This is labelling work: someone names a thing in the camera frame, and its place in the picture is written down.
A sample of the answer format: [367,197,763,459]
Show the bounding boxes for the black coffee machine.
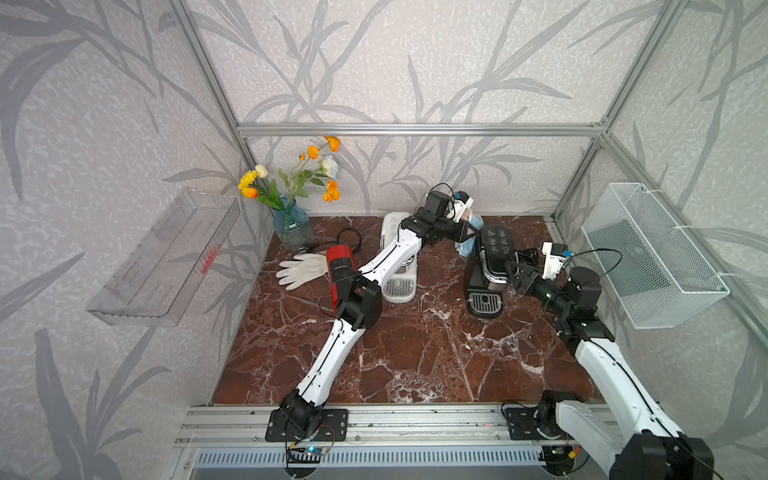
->
[464,226,517,319]

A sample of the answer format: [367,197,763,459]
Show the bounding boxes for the blue pink patterned cloth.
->
[455,209,484,258]

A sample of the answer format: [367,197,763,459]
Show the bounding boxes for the white coffee machine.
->
[380,211,418,304]

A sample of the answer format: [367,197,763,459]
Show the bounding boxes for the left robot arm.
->
[277,200,478,441]

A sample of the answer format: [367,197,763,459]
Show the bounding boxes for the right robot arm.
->
[505,261,718,479]

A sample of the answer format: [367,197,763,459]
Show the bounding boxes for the red coffee machine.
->
[326,245,359,312]

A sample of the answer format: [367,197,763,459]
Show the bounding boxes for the white glove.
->
[276,253,328,291]

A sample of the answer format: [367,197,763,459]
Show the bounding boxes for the blue glass vase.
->
[273,196,314,251]

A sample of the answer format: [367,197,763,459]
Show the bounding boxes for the orange yellow artificial flowers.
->
[238,136,342,210]

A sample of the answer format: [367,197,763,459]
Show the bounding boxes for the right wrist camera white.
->
[541,242,573,280]

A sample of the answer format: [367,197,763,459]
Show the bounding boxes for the black power cable left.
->
[311,226,364,253]

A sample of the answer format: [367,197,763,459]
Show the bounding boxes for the white wire mesh basket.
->
[582,183,730,330]

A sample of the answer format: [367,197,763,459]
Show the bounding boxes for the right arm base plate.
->
[501,403,571,441]

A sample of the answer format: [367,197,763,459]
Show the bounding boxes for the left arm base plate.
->
[265,408,349,442]

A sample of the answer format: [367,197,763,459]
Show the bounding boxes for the clear plastic wall shelf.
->
[86,188,241,327]

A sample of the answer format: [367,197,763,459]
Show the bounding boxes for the aluminium front rail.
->
[175,403,576,448]

